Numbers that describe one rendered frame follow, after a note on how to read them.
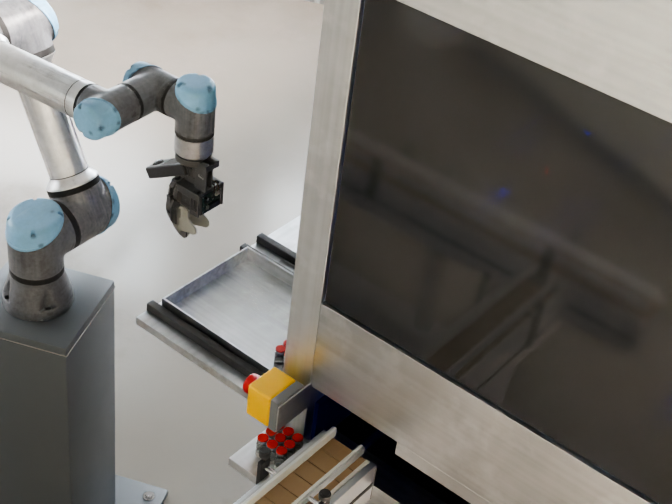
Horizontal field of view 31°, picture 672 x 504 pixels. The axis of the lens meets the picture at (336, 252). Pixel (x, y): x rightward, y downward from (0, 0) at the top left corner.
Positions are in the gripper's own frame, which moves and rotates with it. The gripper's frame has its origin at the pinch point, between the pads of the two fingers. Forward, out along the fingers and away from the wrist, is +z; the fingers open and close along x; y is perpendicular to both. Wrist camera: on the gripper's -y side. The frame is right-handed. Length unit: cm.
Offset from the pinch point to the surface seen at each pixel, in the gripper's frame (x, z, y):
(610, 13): -12, -85, 82
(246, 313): 6.0, 17.4, 13.5
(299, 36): 244, 106, -163
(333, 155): -13, -45, 43
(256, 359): -5.8, 14.1, 26.6
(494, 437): -12, -10, 82
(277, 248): 25.9, 15.8, 4.6
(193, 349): -9.7, 17.7, 13.4
